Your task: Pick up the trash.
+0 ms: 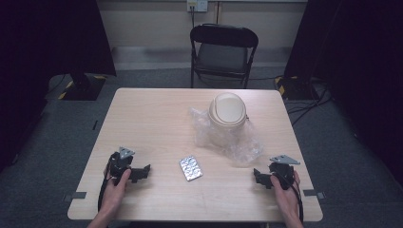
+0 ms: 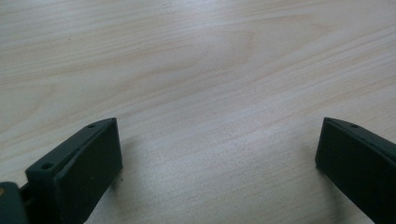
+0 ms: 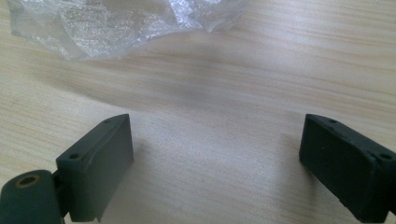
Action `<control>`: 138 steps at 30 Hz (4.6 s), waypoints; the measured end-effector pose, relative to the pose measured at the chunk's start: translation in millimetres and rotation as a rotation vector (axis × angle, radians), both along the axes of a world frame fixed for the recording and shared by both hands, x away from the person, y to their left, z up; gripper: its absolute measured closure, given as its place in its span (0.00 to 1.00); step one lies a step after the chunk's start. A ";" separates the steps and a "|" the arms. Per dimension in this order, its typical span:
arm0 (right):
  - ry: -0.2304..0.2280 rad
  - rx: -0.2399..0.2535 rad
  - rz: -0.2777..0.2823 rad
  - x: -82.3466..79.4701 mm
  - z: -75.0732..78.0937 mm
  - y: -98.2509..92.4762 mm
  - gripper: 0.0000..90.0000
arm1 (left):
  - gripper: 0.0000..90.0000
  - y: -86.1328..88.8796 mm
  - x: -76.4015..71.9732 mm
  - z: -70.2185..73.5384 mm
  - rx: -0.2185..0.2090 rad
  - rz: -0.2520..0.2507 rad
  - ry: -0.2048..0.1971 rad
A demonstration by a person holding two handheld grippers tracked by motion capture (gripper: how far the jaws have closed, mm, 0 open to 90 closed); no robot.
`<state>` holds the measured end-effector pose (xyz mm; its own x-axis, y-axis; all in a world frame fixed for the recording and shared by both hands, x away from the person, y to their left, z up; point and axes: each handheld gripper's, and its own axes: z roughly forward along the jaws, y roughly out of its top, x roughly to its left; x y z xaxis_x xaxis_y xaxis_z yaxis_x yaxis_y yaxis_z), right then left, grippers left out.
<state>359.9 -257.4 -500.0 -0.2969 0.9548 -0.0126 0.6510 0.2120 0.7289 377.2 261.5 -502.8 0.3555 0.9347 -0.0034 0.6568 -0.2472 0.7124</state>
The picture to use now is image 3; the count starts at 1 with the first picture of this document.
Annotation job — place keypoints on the clear plastic bag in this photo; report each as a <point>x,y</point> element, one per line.
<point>102,28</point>

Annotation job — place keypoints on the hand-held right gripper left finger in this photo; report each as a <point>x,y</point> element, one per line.
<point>96,168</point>

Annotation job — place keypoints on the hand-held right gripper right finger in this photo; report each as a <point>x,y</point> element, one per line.
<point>345,168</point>

